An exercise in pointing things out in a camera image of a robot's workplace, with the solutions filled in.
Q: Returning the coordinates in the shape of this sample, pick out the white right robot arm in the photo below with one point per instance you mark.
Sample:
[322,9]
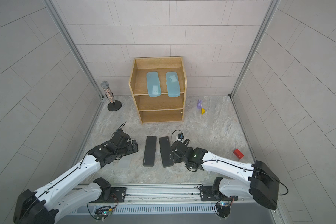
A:
[237,180]

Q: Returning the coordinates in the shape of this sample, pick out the black pencil case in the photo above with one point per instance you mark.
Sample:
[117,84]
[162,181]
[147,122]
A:
[150,150]
[166,153]

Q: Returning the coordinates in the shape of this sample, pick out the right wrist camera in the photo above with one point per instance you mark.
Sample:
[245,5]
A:
[180,137]

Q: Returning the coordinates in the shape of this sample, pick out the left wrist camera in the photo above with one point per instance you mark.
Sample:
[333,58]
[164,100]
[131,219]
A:
[120,138]

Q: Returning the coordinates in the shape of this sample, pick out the left circuit board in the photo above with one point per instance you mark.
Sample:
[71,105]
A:
[103,212]

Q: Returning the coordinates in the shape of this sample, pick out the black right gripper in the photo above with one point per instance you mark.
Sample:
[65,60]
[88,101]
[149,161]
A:
[175,157]

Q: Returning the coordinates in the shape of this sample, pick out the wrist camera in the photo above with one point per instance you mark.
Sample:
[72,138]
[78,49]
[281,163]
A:
[120,138]
[180,137]

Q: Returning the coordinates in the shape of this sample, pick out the right circuit board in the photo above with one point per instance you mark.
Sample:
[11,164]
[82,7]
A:
[222,209]

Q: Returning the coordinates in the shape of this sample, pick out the wooden three-tier shelf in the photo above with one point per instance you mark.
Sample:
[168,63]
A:
[162,108]

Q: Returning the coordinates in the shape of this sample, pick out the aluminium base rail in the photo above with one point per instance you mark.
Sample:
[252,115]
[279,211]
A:
[154,199]

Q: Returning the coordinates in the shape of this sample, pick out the metal corner profile left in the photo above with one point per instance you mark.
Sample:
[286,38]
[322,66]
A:
[68,39]

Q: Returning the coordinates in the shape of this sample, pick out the circuit board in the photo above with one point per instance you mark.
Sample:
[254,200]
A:
[103,212]
[222,209]

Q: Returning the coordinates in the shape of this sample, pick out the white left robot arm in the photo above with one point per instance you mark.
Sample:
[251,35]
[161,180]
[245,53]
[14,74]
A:
[50,203]

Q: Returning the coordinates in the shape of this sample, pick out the metal corner profile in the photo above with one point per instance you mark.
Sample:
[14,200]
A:
[68,39]
[262,30]

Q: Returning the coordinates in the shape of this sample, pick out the clear pencil case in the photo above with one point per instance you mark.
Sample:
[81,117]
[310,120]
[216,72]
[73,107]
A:
[124,162]

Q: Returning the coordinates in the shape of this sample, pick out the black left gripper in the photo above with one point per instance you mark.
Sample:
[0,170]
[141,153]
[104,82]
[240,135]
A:
[132,150]

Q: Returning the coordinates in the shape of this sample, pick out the teal pencil case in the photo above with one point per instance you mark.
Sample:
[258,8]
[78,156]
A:
[173,86]
[153,84]

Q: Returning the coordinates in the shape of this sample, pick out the metal corner profile right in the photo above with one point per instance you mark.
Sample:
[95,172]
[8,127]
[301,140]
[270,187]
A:
[262,30]

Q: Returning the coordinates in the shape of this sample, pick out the red block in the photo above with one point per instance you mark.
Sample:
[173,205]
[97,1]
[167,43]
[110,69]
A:
[238,154]

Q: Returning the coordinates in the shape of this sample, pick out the toy microphone on stand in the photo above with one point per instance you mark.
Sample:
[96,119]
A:
[113,105]

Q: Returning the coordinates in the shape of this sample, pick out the purple bunny figurine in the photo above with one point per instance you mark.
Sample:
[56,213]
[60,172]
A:
[199,104]

